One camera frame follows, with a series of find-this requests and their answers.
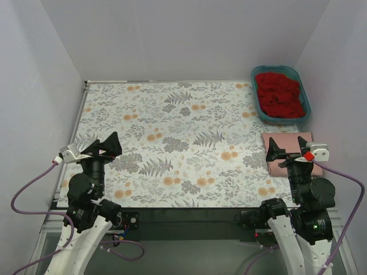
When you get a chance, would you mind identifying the floral table mat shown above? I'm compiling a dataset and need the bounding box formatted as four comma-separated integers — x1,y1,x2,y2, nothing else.
74,82,297,207

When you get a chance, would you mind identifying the red t shirt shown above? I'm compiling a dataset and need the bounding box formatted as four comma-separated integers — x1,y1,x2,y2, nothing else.
255,72,306,119

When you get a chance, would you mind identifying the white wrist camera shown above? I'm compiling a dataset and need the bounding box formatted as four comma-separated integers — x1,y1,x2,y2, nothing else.
303,142,330,162
52,144,91,165

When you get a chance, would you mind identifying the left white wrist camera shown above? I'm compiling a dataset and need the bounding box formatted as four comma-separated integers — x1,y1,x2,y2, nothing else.
52,144,91,165

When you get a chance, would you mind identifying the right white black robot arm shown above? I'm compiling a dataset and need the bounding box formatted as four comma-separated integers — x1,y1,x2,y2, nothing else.
259,137,335,274

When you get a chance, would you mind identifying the teal plastic bin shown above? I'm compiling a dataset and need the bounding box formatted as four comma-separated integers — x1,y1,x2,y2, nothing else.
251,65,311,125

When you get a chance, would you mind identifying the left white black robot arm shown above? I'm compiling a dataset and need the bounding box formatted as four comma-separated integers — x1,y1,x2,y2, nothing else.
45,132,122,274

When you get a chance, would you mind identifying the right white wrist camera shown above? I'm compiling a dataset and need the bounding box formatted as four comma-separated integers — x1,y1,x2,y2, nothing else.
303,142,330,162

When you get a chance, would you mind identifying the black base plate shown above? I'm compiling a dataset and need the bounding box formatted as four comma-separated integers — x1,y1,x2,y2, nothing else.
107,207,266,242

